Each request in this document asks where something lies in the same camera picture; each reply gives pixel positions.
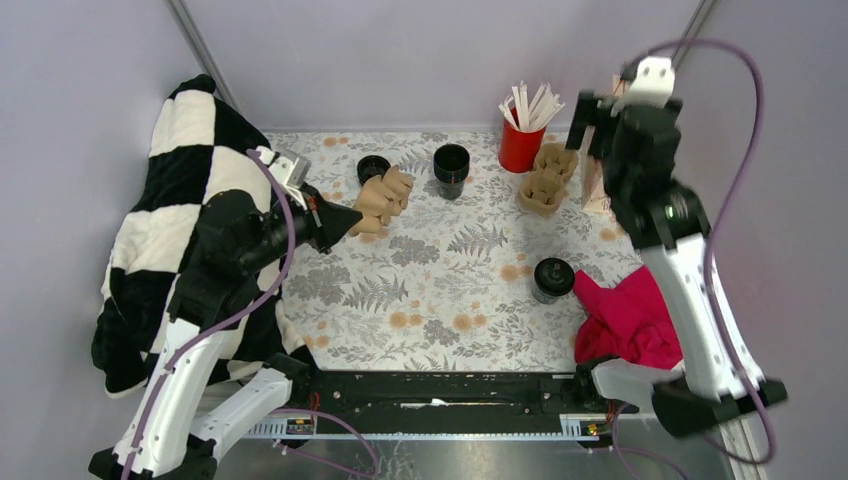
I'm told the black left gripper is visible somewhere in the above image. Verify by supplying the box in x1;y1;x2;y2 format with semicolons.
240;180;364;273

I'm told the tan paper bag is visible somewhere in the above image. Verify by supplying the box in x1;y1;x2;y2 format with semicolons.
581;74;631;216

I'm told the stack of black cups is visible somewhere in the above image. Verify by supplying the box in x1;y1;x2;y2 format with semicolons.
433;144;470;200

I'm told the single black lid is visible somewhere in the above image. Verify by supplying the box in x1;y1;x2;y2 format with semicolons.
533;257;576;288

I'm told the single black coffee cup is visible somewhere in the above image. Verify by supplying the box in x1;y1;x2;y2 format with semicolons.
532;280;573;305

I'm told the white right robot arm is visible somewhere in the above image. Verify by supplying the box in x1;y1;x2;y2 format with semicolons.
566;90;788;438

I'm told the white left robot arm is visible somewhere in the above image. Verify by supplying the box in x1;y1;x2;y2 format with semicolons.
88;186;362;479

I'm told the white wrapped straws bundle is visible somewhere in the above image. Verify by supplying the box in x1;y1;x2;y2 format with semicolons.
498;81;564;133

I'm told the red cup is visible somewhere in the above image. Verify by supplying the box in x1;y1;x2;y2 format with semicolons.
498;120;546;173

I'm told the brown cardboard cup carrier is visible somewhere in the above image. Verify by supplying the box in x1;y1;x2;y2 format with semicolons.
517;143;579;217

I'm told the black white checkered blanket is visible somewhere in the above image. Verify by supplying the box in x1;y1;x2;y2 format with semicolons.
91;74;281;399

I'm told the floral tablecloth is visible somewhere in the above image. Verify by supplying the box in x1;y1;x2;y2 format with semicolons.
270;132;640;372

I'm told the crumpled magenta cloth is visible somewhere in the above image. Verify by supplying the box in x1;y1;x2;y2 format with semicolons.
573;266;683;370

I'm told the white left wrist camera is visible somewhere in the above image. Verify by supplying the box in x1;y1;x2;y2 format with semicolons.
257;146;312;209

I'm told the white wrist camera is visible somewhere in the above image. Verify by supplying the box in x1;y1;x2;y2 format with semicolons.
615;56;675;109
257;146;312;209

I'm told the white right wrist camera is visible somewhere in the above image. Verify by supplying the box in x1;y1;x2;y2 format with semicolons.
615;56;675;109

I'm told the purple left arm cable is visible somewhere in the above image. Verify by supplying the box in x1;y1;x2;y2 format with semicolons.
119;148;382;480

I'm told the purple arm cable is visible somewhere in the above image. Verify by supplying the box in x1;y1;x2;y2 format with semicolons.
119;148;382;480
609;38;778;480

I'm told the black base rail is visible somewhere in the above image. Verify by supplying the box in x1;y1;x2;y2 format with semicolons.
287;370;609;438

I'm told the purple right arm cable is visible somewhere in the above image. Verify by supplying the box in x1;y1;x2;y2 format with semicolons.
609;38;778;480

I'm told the aluminium front frame rail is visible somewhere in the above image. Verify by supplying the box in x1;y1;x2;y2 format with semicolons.
132;390;770;480

